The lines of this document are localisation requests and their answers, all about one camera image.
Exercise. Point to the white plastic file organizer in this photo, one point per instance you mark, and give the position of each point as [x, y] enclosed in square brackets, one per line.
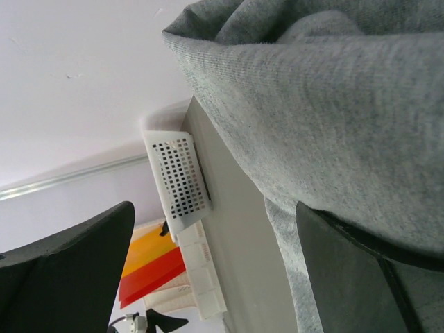
[198, 286]

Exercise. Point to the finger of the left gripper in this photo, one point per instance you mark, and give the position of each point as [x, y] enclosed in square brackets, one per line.
[165, 323]

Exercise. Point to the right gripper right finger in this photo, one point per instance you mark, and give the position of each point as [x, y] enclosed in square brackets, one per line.
[362, 283]

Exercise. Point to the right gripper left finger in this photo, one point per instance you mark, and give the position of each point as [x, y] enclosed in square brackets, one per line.
[67, 282]

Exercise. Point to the red plastic folder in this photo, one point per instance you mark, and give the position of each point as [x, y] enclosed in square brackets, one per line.
[150, 277]

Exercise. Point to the orange plastic folder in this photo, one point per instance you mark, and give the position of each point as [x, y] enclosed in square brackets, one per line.
[146, 249]

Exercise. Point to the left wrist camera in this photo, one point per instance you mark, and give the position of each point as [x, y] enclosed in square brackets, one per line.
[138, 324]

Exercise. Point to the white plastic laundry basket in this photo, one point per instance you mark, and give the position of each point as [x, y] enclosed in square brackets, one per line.
[176, 168]

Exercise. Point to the grey t shirt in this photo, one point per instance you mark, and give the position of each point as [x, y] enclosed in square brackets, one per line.
[337, 105]

